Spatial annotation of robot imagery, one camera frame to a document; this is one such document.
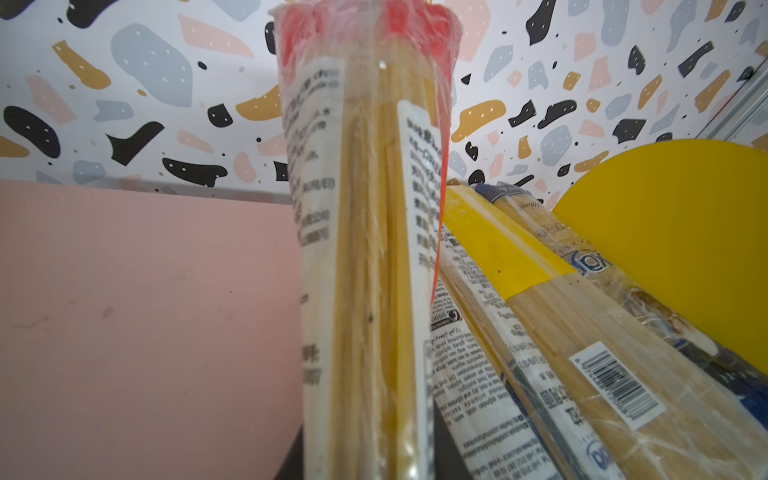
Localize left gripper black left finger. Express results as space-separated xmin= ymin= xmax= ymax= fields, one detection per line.
xmin=274 ymin=426 xmax=304 ymax=480

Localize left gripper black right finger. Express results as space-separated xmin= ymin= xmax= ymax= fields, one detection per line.
xmin=433 ymin=413 xmax=472 ymax=480

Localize white label spaghetti bag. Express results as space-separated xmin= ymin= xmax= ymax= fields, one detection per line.
xmin=431 ymin=231 xmax=624 ymax=479

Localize yellow top spaghetti bag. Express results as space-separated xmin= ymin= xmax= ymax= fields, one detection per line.
xmin=442 ymin=186 xmax=767 ymax=479

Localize yellow navy spaghetti bag figure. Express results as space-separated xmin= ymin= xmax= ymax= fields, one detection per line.
xmin=473 ymin=183 xmax=767 ymax=425

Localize red ends clear spaghetti bag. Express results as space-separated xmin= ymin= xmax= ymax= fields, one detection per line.
xmin=272 ymin=1 xmax=462 ymax=479

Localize yellow shelf pink blue boards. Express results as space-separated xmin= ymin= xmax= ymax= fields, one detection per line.
xmin=1 ymin=141 xmax=767 ymax=479

